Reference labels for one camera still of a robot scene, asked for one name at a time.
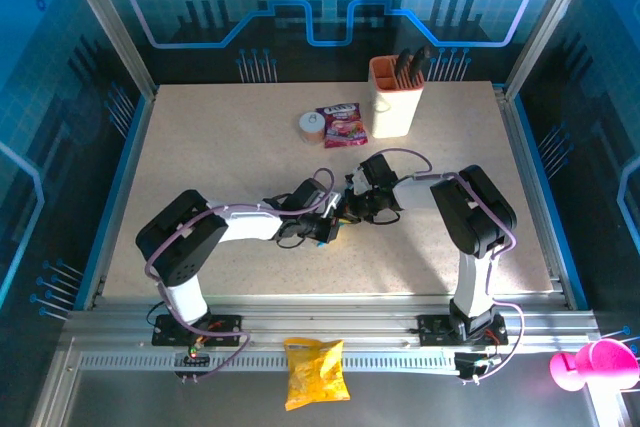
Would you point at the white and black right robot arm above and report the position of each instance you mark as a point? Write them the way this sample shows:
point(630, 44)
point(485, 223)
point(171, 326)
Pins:
point(470, 212)

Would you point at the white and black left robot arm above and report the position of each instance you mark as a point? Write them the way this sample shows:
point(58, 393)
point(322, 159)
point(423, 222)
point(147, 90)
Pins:
point(250, 224)

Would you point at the purple candy bag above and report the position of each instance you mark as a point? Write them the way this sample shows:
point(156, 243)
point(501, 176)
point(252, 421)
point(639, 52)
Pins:
point(342, 127)

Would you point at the cream knife holder orange rim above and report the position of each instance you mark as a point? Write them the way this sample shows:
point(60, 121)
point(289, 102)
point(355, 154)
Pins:
point(395, 112)

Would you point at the small tin can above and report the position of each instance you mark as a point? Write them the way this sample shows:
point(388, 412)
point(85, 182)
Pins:
point(311, 124)

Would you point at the yellow chips bag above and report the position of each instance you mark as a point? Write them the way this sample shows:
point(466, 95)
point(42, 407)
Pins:
point(315, 377)

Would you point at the small circuit board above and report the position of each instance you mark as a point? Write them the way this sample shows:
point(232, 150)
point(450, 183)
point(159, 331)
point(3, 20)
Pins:
point(470, 364)
point(195, 358)

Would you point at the pink plastic object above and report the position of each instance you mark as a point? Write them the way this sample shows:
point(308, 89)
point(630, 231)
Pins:
point(605, 364)

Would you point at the long aluminium frame rail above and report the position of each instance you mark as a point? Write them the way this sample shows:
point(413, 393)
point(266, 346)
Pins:
point(325, 317)

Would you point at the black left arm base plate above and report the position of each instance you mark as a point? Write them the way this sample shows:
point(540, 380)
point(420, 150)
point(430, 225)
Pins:
point(227, 324)

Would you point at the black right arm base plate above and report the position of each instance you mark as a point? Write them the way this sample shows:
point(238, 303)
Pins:
point(432, 327)

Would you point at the aluminium side rail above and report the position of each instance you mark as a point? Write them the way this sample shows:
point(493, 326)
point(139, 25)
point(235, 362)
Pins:
point(525, 162)

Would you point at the aluminium frame post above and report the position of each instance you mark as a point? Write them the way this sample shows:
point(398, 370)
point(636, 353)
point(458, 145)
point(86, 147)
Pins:
point(116, 32)
point(549, 22)

